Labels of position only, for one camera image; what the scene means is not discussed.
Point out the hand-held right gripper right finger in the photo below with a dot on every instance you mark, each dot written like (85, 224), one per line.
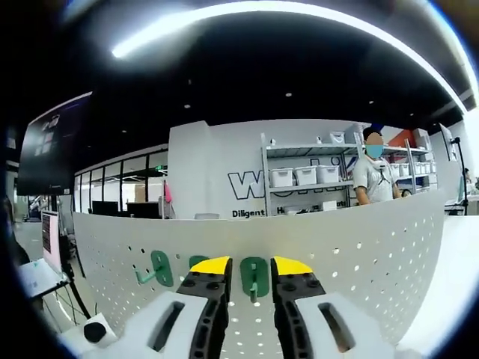
(322, 325)

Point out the white perforated mounting plate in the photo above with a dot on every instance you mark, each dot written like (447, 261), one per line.
(318, 232)

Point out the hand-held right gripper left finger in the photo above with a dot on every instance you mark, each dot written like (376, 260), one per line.
(176, 325)

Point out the white storage bin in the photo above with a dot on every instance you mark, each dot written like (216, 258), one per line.
(328, 174)
(306, 175)
(281, 178)

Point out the green hook assembly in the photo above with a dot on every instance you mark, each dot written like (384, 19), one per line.
(166, 275)
(194, 261)
(262, 277)

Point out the pink cloth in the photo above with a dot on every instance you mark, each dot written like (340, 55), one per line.
(169, 198)

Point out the black monitor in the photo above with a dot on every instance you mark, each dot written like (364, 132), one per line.
(108, 209)
(144, 211)

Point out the curved ceiling light strip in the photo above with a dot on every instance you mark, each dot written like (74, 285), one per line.
(149, 39)

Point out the desk monitor with text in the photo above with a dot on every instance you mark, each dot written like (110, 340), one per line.
(51, 243)

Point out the small white camera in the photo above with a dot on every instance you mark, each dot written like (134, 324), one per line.
(274, 141)

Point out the large dark wall screen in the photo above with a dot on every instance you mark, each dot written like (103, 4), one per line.
(48, 161)

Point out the white side desk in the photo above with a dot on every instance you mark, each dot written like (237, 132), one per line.
(39, 278)

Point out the black round object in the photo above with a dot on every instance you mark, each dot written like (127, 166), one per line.
(93, 331)

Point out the black tripod stand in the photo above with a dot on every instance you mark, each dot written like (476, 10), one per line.
(463, 179)

